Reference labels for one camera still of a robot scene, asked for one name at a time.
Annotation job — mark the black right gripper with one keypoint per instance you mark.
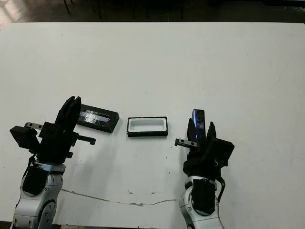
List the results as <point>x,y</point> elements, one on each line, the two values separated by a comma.
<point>202,167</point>

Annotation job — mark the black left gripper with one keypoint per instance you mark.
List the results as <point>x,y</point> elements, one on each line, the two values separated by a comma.
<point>56,148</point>

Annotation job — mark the black oblong camera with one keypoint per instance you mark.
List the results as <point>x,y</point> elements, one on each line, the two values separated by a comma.
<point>199,119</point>

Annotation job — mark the black box lid with print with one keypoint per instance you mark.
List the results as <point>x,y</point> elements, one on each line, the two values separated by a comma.
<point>100,118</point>

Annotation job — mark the black box with white insert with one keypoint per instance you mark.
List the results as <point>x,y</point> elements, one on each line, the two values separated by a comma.
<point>146,125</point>

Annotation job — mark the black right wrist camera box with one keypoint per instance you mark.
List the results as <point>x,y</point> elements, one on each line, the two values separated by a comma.
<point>222,150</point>

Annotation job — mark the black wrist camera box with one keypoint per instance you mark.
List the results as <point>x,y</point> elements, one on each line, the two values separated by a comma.
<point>222,150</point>
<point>22,138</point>

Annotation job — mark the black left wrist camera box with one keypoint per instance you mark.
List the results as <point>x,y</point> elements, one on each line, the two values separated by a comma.
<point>22,138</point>

